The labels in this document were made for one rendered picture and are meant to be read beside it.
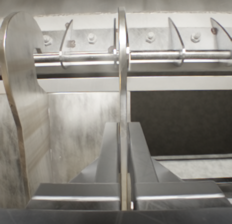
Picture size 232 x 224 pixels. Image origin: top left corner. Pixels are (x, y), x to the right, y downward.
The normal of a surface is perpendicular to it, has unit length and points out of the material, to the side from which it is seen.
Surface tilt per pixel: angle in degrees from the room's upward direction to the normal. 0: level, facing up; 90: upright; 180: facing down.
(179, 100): 10
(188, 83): 0
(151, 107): 15
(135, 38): 29
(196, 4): 37
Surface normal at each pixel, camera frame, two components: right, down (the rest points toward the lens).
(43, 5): -0.02, -0.34
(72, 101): -0.02, 0.01
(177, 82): -0.01, 0.30
